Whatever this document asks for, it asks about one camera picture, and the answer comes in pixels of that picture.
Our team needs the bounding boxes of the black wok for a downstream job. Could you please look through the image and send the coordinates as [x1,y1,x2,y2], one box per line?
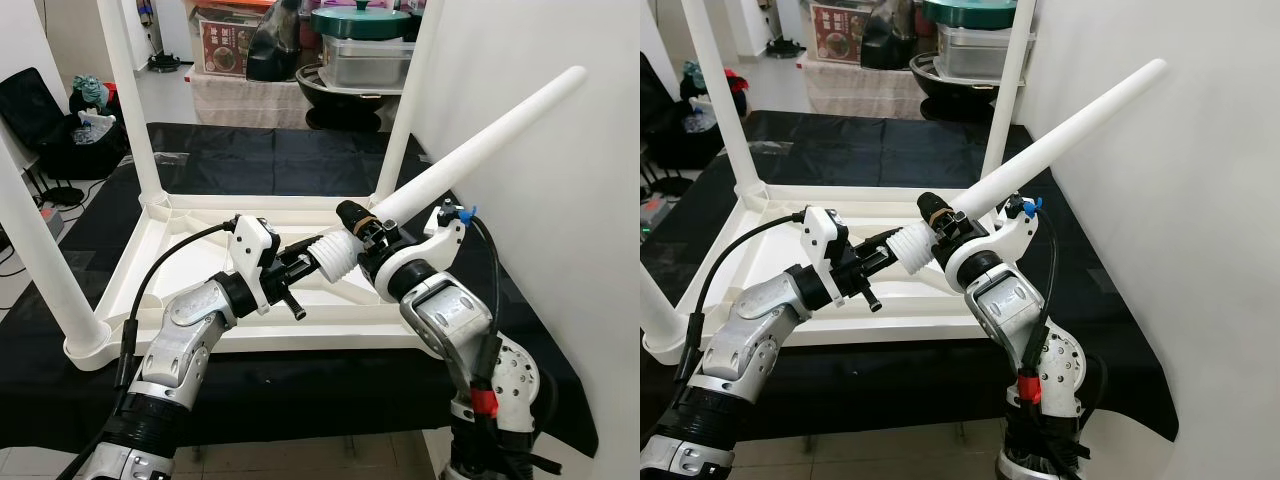
[910,52,1001,123]
[297,65,401,131]

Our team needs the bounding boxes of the white plastic table top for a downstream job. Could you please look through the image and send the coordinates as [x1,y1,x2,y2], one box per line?
[65,190,471,373]
[645,183,1041,366]

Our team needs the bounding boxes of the black folding chair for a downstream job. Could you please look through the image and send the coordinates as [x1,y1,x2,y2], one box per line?
[0,68,71,201]
[640,55,666,191]

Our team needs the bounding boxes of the beige cloth covered bench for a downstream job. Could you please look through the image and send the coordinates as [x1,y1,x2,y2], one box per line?
[190,72,311,129]
[800,60,926,119]

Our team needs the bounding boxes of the green pot with lid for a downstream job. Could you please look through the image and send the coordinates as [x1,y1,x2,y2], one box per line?
[310,0,413,39]
[922,0,1021,28]

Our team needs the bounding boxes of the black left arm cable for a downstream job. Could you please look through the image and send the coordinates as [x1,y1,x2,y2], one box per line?
[680,212,809,386]
[60,220,241,480]

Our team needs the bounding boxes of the black tablecloth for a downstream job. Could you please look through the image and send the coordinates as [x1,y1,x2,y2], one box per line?
[640,110,1181,443]
[0,122,599,459]

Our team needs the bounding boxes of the white crumpled plastic bag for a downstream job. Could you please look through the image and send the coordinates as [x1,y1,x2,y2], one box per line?
[680,100,716,136]
[75,112,119,146]

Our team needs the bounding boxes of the orange lidded storage box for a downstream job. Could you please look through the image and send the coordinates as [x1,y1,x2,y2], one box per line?
[185,0,271,76]
[805,0,881,66]

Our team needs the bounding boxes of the glossy black bag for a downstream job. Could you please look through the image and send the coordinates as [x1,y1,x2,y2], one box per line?
[860,0,921,71]
[245,0,306,83]

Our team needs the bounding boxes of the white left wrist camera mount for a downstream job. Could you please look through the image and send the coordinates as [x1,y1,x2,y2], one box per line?
[232,215,281,313]
[803,207,851,306]

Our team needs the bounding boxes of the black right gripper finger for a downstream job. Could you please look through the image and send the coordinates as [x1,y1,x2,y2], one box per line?
[917,192,957,228]
[335,200,377,237]

